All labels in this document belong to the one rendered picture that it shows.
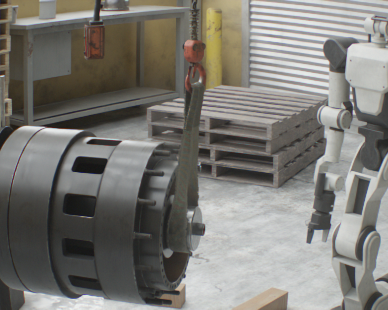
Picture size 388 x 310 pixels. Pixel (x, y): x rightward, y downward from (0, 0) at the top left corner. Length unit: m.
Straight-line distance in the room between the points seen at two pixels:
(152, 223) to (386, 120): 1.09
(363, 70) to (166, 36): 6.26
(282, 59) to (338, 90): 5.41
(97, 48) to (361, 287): 1.49
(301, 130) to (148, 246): 4.14
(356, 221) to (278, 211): 2.37
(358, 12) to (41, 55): 3.12
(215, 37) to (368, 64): 5.79
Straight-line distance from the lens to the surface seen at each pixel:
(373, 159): 3.16
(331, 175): 3.31
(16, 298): 3.98
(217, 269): 4.51
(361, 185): 3.20
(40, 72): 7.21
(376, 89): 3.06
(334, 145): 3.30
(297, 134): 6.38
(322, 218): 3.34
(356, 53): 3.11
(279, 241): 4.96
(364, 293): 3.31
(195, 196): 2.62
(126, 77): 8.83
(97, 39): 2.42
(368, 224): 3.18
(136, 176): 2.41
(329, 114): 3.27
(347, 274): 3.33
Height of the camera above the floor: 1.71
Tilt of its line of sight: 15 degrees down
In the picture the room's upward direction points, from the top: straight up
